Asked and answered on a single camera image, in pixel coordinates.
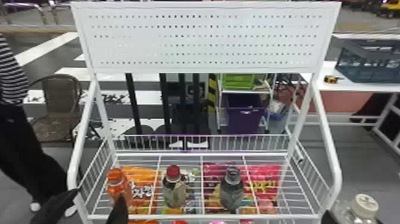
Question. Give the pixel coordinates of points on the brown chair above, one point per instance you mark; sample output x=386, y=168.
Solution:
x=61, y=103

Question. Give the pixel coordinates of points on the white side table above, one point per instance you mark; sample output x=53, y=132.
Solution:
x=353, y=87

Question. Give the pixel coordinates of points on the striped post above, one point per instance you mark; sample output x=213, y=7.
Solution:
x=212, y=94

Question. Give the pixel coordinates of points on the blue crate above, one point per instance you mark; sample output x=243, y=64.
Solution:
x=368, y=65

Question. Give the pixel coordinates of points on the white shelf trolley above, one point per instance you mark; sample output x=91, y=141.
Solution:
x=220, y=103

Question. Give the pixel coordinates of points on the clear white capped bottle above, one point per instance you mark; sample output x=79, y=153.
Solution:
x=362, y=208

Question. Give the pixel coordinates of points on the orange snack packet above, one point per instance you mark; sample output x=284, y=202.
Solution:
x=142, y=178

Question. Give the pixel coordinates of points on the yellow tape measure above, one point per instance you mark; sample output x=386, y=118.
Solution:
x=331, y=79

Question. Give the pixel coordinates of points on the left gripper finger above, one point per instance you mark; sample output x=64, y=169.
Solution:
x=119, y=212
x=54, y=208

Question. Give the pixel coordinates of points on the purple crate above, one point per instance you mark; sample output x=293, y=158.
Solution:
x=245, y=114

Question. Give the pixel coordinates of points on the orange bottle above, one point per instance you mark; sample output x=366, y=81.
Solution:
x=116, y=183

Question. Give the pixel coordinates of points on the pink snack packet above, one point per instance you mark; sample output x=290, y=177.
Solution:
x=265, y=181

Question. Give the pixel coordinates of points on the dark grey capped bottle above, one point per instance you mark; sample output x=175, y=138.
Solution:
x=231, y=190

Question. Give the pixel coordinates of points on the person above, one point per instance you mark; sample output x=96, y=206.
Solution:
x=18, y=150

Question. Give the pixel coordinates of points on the green basket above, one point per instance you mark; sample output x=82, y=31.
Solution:
x=238, y=82

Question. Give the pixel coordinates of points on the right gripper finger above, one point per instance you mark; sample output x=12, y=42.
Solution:
x=328, y=218

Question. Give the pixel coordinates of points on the red capped bottle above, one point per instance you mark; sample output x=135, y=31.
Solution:
x=173, y=189

